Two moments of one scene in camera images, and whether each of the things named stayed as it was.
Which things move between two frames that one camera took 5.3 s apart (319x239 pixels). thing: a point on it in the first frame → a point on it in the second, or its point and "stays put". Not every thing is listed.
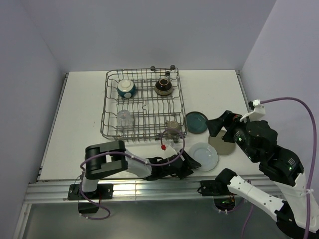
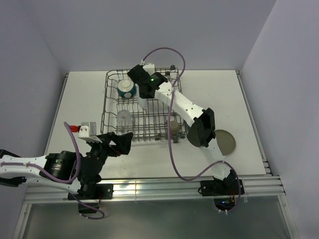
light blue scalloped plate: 206,154 → 142,102
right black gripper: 230,119 → 144,97
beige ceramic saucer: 219,146 stays put
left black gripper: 188,164 → 123,142
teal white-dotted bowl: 126,88 stays put
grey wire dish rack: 143,104 stays put
